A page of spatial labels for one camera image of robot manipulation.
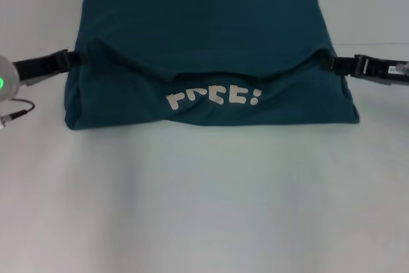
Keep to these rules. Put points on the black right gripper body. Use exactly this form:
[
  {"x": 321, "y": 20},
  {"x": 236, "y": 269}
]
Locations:
[{"x": 377, "y": 70}]

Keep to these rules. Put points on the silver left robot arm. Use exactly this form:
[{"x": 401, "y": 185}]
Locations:
[{"x": 8, "y": 78}]

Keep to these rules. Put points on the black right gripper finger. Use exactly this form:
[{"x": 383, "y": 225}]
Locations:
[{"x": 342, "y": 66}]

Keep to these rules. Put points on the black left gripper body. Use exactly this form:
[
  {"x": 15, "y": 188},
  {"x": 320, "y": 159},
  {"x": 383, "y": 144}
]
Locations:
[{"x": 41, "y": 63}]

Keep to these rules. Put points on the teal blue t-shirt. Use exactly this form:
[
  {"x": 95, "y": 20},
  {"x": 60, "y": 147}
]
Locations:
[{"x": 204, "y": 30}]

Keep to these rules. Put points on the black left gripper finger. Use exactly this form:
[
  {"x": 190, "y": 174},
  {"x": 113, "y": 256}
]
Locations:
[{"x": 78, "y": 59}]

